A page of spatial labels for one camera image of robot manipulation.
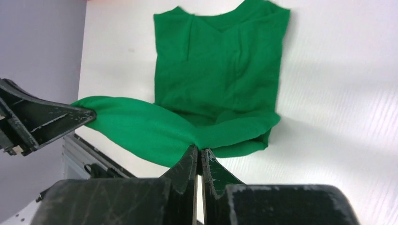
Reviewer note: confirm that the aluminium frame rail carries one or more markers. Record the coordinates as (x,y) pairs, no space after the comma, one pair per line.
(83,161)

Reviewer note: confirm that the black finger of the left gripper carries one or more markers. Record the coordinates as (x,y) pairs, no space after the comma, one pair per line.
(28,123)

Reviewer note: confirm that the green t-shirt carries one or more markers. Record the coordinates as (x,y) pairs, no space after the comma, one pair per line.
(215,86)

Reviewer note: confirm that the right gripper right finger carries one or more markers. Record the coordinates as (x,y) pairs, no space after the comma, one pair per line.
(215,178)

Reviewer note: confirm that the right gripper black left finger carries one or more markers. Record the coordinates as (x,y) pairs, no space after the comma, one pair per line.
(181,208)

